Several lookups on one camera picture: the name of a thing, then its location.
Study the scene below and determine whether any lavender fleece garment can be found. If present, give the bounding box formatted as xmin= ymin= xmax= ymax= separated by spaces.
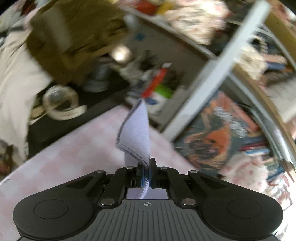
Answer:
xmin=115 ymin=99 xmax=168 ymax=200

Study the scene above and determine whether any pink cartoon desk mat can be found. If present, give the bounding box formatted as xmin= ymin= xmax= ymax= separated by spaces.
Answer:
xmin=0 ymin=104 xmax=195 ymax=241

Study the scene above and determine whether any Harry Potter book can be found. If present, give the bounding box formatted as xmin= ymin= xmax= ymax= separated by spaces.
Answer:
xmin=174 ymin=91 xmax=259 ymax=176

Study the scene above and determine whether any white green plastic jar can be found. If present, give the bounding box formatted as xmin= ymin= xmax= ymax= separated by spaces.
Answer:
xmin=145 ymin=84 xmax=174 ymax=115

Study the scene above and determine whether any pink white plush bunny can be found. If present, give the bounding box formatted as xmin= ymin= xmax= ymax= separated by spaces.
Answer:
xmin=219 ymin=154 xmax=268 ymax=193

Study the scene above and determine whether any black keyboard piano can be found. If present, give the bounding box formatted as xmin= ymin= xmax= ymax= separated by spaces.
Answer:
xmin=27 ymin=78 xmax=130 ymax=158

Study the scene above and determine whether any row of colourful books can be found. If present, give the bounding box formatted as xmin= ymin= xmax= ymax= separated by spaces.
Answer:
xmin=239 ymin=130 xmax=285 ymax=184

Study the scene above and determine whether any metal lid glass jar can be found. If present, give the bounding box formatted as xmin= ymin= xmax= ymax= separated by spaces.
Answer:
xmin=83 ymin=44 xmax=133 ymax=93

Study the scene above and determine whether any white hanging garment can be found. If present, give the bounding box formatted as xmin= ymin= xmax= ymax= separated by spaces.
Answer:
xmin=1 ymin=30 xmax=52 ymax=160

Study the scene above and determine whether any olive brown hanging garment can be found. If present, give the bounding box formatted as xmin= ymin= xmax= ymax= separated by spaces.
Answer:
xmin=26 ymin=1 xmax=128 ymax=86

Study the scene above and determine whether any pink floral bouquet decoration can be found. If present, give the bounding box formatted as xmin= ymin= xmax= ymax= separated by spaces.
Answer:
xmin=164 ymin=1 xmax=230 ymax=45

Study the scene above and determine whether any white strap loop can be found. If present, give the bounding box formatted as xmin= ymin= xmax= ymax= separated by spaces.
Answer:
xmin=30 ymin=84 xmax=88 ymax=122

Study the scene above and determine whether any white metal shelf frame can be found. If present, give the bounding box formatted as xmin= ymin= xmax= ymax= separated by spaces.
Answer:
xmin=122 ymin=0 xmax=296 ymax=160

